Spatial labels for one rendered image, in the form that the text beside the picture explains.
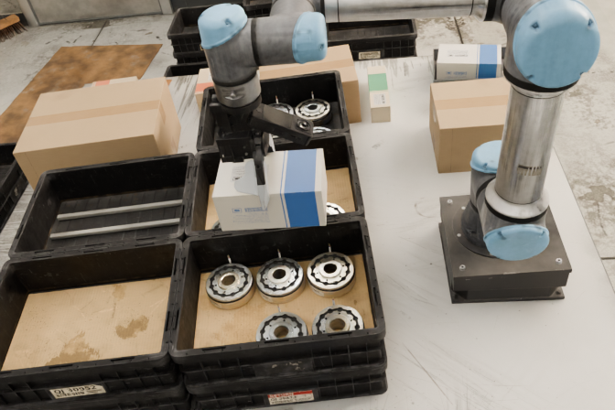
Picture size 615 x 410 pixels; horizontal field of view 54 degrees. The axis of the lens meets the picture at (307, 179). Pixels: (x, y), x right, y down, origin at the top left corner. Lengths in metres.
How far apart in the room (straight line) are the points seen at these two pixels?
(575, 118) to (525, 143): 2.14
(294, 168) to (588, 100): 2.39
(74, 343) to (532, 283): 0.99
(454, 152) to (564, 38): 0.82
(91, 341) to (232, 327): 0.30
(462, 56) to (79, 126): 1.22
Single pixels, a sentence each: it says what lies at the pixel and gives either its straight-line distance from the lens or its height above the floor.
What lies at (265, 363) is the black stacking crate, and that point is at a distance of 1.19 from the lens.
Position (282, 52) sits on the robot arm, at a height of 1.40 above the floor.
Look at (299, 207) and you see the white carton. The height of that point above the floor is 1.10.
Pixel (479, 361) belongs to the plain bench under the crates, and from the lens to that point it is 1.37.
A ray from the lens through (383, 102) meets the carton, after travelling 1.93.
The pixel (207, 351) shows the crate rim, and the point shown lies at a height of 0.93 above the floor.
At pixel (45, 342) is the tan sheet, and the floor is 0.83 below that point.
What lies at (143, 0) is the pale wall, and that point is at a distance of 4.59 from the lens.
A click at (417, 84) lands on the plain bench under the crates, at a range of 2.11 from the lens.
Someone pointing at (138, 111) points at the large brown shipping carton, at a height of 0.90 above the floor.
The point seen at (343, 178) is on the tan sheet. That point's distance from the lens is 1.55.
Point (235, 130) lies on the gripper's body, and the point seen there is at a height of 1.25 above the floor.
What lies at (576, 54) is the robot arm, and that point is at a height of 1.38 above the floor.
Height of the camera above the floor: 1.87
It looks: 41 degrees down
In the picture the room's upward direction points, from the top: 9 degrees counter-clockwise
